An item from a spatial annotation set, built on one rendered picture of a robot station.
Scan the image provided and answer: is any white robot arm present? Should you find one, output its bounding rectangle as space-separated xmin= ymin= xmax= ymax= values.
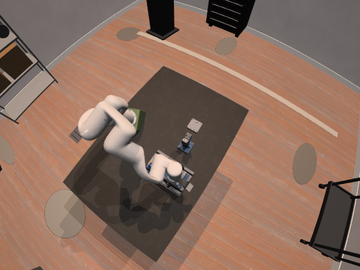
xmin=78 ymin=95 xmax=193 ymax=192

